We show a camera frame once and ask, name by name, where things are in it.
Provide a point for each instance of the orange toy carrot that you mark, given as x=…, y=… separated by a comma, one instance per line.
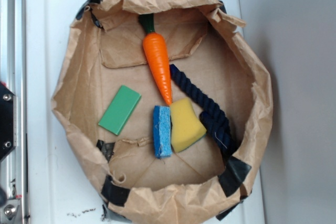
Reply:
x=156, y=54

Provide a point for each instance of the brown paper bag bin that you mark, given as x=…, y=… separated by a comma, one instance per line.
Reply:
x=229, y=88

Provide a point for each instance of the blue sponge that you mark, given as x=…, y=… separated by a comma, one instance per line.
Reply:
x=162, y=132

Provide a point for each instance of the yellow sponge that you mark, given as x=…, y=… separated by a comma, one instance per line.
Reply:
x=186, y=127

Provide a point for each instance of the green rectangular block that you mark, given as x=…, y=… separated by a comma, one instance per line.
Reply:
x=119, y=110

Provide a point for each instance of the white plastic tray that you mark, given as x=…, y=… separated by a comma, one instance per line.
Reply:
x=59, y=192

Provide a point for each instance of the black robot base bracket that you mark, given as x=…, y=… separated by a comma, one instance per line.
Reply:
x=8, y=121

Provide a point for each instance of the aluminium frame rail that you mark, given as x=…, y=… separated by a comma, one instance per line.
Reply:
x=14, y=189

